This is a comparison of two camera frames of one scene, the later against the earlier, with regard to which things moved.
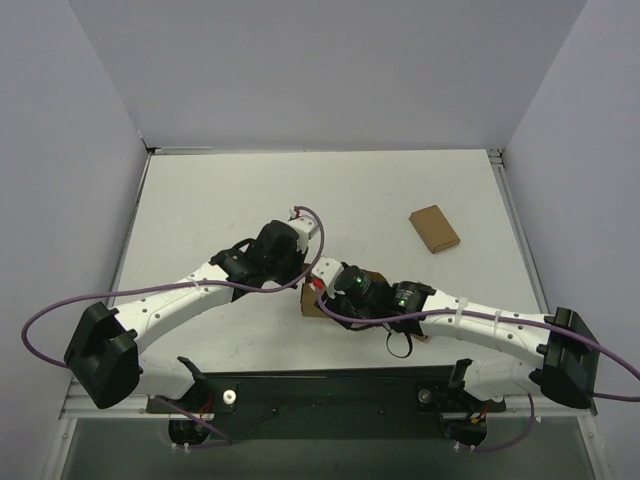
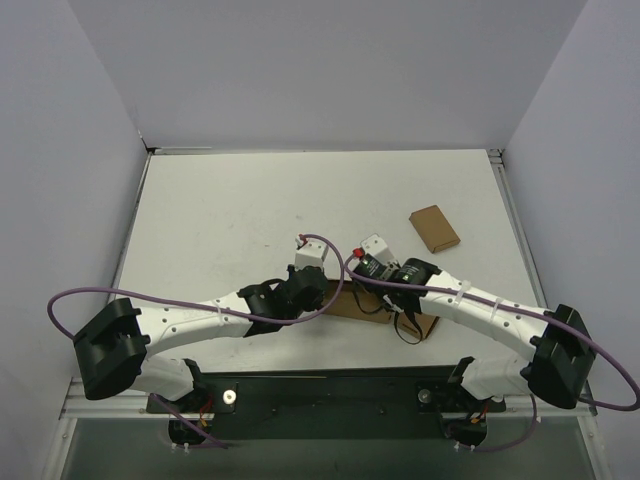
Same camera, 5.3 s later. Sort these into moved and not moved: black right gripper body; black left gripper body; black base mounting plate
Moved: black left gripper body; black right gripper body
Not moved: black base mounting plate
